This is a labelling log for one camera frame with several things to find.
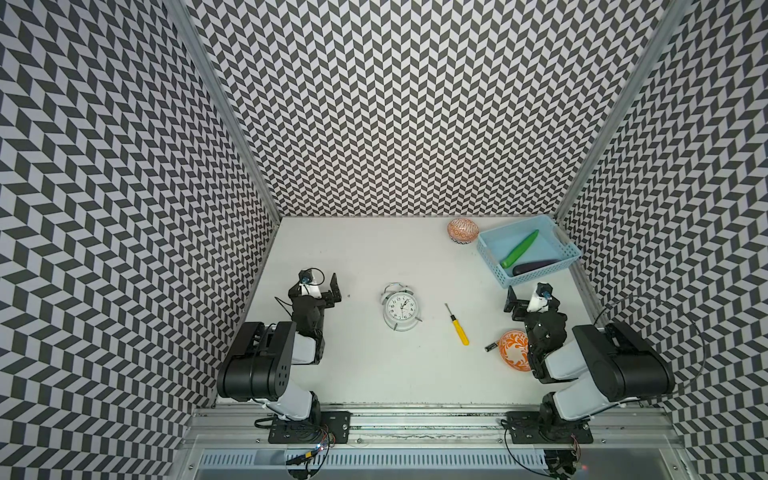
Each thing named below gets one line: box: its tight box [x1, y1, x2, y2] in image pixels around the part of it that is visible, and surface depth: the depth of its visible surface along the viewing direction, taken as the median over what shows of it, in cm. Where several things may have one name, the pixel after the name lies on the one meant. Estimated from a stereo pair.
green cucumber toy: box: [501, 229, 539, 269], surface depth 107 cm
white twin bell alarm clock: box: [380, 282, 423, 332], surface depth 91 cm
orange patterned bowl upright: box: [498, 329, 531, 371], surface depth 86 cm
